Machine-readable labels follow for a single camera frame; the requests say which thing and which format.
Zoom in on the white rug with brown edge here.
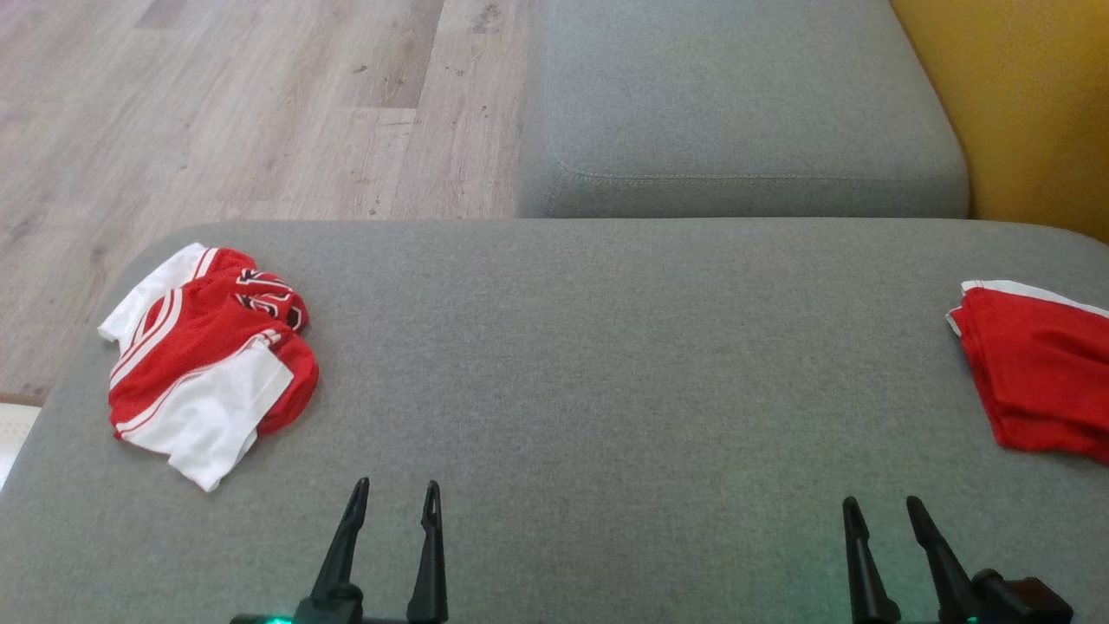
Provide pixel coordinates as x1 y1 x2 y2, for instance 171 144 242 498
0 394 42 491

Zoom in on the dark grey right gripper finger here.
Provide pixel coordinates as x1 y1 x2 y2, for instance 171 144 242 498
905 495 985 624
841 497 903 624

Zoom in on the large grey sofa seat cushion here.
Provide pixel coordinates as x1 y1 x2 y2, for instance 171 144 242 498
0 217 1109 624

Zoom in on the red white sports garment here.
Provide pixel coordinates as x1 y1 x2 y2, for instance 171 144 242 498
944 279 1109 466

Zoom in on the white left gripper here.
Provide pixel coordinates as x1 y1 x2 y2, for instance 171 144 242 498
229 477 451 624

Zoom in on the red white numbered jersey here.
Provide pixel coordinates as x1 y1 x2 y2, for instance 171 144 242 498
97 243 320 493

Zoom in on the grey sofa cushion with seam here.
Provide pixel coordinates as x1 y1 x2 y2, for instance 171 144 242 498
517 0 970 219

